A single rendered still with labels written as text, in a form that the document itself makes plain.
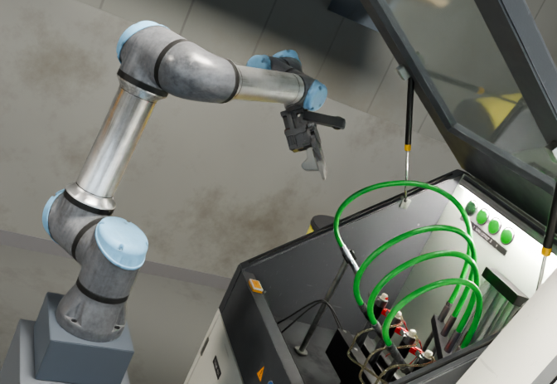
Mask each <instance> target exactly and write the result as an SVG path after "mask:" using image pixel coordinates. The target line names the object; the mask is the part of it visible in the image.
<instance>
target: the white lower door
mask: <svg viewBox="0 0 557 384"><path fill-rule="evenodd" d="M188 384H244V381H243V378H242V376H241V373H240V369H239V367H238V364H237V361H236V359H235V355H234V352H233V349H232V347H231V344H230V340H229V337H228V334H227V332H226V329H225V325H224V322H223V319H222V317H221V315H219V318H218V319H217V321H216V324H215V326H214V328H213V330H212V332H211V335H210V337H207V339H206V341H205V343H204V346H203V348H202V350H201V356H200V358H199V361H198V363H197V364H196V367H195V369H194V372H193V373H192V375H191V378H190V381H189V382H188Z"/></svg>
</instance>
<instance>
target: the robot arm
mask: <svg viewBox="0 0 557 384"><path fill-rule="evenodd" d="M116 52H117V53H118V55H117V57H118V59H119V62H120V64H121V65H120V67H119V70H118V72H117V77H118V80H119V88H118V90H117V92H116V94H115V96H114V99H113V101H112V103H111V105H110V107H109V110H108V112H107V114H106V116H105V118H104V122H103V123H102V125H101V127H100V129H99V132H98V134H97V136H96V138H95V141H94V143H93V145H92V148H91V150H90V152H89V154H88V157H87V159H86V160H85V164H84V166H83V168H82V169H81V171H80V175H79V176H78V178H77V180H76V182H73V183H70V184H68V185H67V186H66V187H65V189H62V190H60V191H58V192H57V193H56V195H55V196H54V197H53V196H52V197H51V198H50V199H49V200H48V202H47V203H46V205H45V207H44V210H43V213H42V224H43V226H44V228H45V230H46V232H47V233H48V234H49V236H50V237H51V239H52V240H53V241H54V242H55V243H56V244H58V245H60V246H61V247H62V248H63V249H64V250H65V251H66V252H67V253H68V254H69V255H71V256H72V257H73V258H74V259H75V260H76V261H77V262H78V263H79V264H80V265H81V270H80V273H79V276H78V278H77V281H76V282H75V284H74V285H73V286H72V287H71V289H70V290H69V291H68V292H67V293H66V294H65V296H64V297H63V298H62V299H61V301H60V302H59V304H58V307H57V309H56V320H57V322H58V324H59V325H60V326H61V327H62V328H63V329H64V330H65V331H66V332H68V333H70V334H72V335H74V336H76V337H77V338H81V339H84V340H86V341H91V342H96V343H106V342H110V341H113V340H115V339H117V338H119V337H120V335H121V334H122V332H123V330H124V327H125V324H126V313H127V300H128V297H129V294H130V292H131V290H132V287H133V284H134V282H135V280H136V278H137V276H138V272H139V271H140V268H141V266H142V265H143V263H144V261H145V257H146V253H147V250H148V239H147V237H146V236H145V234H144V233H143V232H142V231H141V229H139V228H138V227H137V226H136V225H134V224H133V223H132V222H127V220H125V219H123V218H120V217H116V216H112V214H113V212H114V209H115V207H116V203H115V201H114V198H113V195H114V193H115V191H116V189H117V186H118V185H119V182H120V180H121V178H122V176H123V174H124V171H125V169H126V167H127V166H128V162H129V160H130V158H131V157H132V155H133V151H134V149H135V148H136V146H137V144H138V141H139V139H140V137H141V135H142V133H143V130H144V128H145V126H146V124H147V122H148V119H149V117H150V115H151V113H152V111H153V109H154V106H155V104H156V103H157V102H158V101H159V100H163V99H166V98H167V96H168V94H170V95H174V96H176V97H178V98H182V99H185V100H194V101H200V102H208V103H219V104H224V103H228V102H230V101H231V100H248V101H259V102H269V103H280V104H283V105H284V108H285V109H286V110H285V111H281V112H280V114H281V117H282V118H283V122H284V126H285V128H286V130H284V134H285V135H286V139H287V142H288V147H289V150H292V151H293V152H295V153H296V152H299V151H300V152H302V151H304V150H307V156H308V157H307V159H306V160H305V161H304V162H303V163H302V168H303V170H306V171H320V173H321V175H322V180H325V179H326V176H327V167H326V163H325V159H324V155H323V151H322V146H321V139H320V136H319V133H318V130H317V124H320V125H324V126H327V127H332V128H334V129H337V130H338V129H344V128H345V127H346V121H345V119H343V118H342V117H340V116H331V115H326V114H319V113H316V112H312V111H316V110H318V109H320V108H321V107H322V105H323V104H324V102H325V100H326V98H327V87H326V86H325V85H324V84H323V83H321V82H319V81H318V80H315V79H313V78H312V77H310V76H308V75H305V74H303V69H302V64H301V61H300V60H299V58H298V53H297V52H296V51H294V50H285V51H280V52H278V53H276V54H274V55H273V56H266V55H256V56H252V57H251V58H250V59H249V60H248V62H247V64H246V66H238V65H236V64H235V63H234V62H233V61H231V60H229V59H226V58H221V57H218V56H216V55H213V54H211V53H210V52H209V51H206V50H205V49H203V48H201V47H200V46H198V45H197V44H195V43H193V42H191V41H188V40H187V39H185V38H184V37H182V36H179V35H178V34H176V33H175V32H173V31H171V30H170V29H169V28H167V27H165V26H163V25H160V24H157V23H156V22H151V21H142V22H138V23H136V24H133V25H132V26H131V27H129V28H128V29H127V30H126V31H125V32H124V33H123V34H122V36H121V37H120V38H119V41H118V44H117V48H116ZM308 110H310V111H308ZM299 114H300V116H299V117H298V115H299Z"/></svg>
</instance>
